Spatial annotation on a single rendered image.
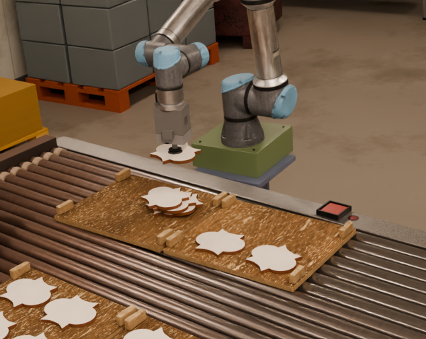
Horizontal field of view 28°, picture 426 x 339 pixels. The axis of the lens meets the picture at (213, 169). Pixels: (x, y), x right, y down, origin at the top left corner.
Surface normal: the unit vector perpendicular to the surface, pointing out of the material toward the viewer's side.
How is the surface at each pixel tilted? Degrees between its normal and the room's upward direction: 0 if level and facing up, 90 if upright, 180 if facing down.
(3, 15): 90
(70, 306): 0
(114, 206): 0
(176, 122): 90
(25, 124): 90
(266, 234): 0
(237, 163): 90
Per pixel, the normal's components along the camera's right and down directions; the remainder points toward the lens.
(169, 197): -0.07, -0.91
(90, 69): -0.52, 0.37
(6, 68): 0.85, 0.16
